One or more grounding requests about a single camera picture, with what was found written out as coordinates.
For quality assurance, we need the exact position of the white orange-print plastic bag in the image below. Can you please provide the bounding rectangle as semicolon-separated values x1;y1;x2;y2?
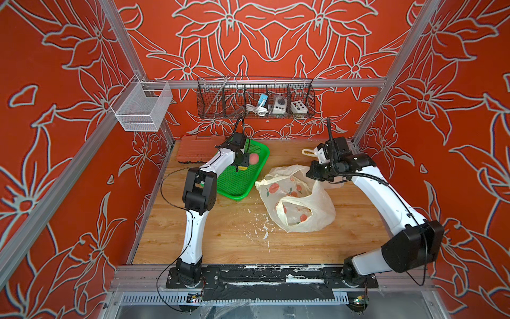
255;165;343;233

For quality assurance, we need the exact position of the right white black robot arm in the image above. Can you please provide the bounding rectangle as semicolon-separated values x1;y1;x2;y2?
306;122;444;288

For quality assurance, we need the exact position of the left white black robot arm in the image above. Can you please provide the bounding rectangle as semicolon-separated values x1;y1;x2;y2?
175;116;250;287

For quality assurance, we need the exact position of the pink peach right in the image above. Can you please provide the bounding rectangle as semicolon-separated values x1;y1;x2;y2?
249;153;260;166

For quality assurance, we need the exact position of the green plastic basket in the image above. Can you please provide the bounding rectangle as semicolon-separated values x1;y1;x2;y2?
217;140;270;201

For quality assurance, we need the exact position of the blue white small box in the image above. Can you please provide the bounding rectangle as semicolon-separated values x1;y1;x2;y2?
256;94;268;108

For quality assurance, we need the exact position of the grey white timer device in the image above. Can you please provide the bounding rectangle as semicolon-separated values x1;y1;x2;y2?
271;95;288;115

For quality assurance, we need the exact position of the white button remote box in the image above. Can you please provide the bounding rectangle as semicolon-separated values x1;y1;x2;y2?
291;100;308;114

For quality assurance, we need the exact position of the black wire wall basket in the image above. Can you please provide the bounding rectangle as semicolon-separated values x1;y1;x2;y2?
197;76;317;120

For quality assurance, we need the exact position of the clear plastic wall bin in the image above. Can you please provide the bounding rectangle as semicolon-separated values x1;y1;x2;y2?
110;82;173;132

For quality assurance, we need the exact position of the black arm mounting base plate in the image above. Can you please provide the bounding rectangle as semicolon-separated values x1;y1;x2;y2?
165;265;379;303

